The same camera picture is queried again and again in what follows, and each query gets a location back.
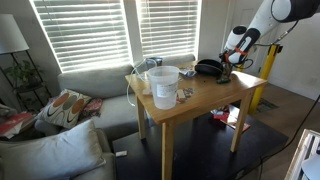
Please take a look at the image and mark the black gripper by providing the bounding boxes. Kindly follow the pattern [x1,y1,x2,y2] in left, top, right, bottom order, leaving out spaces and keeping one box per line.
[216,51,233,84]

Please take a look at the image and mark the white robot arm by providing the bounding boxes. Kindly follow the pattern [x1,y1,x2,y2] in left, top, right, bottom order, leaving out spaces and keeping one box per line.
[217,0,320,84]

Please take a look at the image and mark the black oval basket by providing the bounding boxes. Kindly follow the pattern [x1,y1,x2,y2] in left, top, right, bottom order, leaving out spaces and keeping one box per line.
[195,59,223,76]

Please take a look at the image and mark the wooden table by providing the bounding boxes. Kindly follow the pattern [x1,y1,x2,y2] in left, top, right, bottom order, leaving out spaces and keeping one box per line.
[126,71,267,180]

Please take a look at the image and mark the red items under table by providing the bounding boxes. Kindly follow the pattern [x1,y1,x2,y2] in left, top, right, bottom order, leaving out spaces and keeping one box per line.
[210,106,237,129]

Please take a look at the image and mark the metal tumbler cup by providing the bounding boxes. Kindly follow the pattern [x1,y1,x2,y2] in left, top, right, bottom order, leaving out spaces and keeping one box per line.
[151,57,163,67]

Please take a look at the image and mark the dark blue rug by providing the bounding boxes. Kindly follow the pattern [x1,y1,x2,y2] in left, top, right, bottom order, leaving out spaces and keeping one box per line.
[113,114,288,180]

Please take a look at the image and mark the grey sofa by blinds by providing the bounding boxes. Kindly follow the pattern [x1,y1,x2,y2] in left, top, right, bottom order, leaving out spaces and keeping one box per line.
[34,53,198,141]

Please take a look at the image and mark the white window blinds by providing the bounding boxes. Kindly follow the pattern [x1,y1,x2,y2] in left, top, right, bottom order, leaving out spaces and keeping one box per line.
[31,0,130,73]

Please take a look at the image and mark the patterned oval cushion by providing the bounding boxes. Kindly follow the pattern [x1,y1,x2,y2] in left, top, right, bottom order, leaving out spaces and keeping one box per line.
[37,89,91,129]

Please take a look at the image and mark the light grey pillow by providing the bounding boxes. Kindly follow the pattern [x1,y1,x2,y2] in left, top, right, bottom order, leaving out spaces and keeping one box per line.
[1,121,106,180]

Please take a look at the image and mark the black plant shelf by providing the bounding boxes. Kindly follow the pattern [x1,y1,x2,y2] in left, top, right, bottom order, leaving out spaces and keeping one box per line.
[1,51,52,110]

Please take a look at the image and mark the white shade floor lamp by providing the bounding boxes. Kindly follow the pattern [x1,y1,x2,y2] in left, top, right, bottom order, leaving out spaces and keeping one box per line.
[0,14,29,54]

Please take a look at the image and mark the red book on left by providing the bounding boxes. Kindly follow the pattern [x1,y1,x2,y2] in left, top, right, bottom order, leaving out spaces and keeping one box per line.
[0,113,33,139]

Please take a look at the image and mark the yellow stand post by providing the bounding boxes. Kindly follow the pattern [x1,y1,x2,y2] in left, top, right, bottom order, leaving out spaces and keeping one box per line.
[248,44,283,115]

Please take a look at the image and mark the white cable on table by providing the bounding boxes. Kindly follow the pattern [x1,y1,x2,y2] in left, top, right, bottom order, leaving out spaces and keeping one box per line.
[126,58,158,108]

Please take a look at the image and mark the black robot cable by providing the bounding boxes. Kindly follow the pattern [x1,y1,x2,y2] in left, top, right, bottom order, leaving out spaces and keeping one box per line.
[233,93,320,180]

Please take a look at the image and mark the white frame rack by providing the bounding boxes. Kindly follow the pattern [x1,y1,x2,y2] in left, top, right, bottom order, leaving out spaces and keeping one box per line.
[285,129,320,180]

